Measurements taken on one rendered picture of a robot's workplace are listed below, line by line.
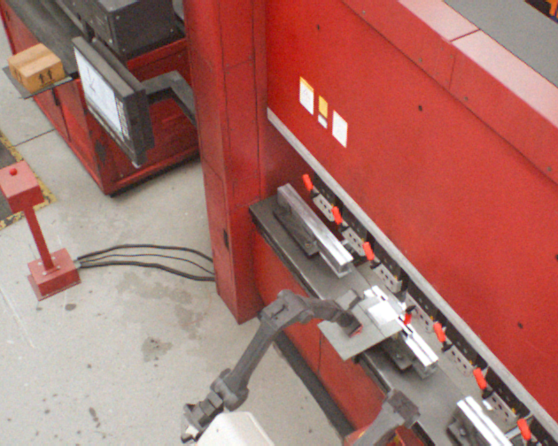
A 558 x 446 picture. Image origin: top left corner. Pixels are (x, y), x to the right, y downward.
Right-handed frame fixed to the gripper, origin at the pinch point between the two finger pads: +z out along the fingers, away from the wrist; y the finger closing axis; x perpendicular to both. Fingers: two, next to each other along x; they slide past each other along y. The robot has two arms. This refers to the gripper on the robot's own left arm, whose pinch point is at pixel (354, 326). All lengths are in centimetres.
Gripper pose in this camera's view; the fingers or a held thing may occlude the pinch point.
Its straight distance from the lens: 292.1
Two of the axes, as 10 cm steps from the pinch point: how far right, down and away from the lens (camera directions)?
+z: 4.3, 3.9, 8.1
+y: -5.1, -6.3, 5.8
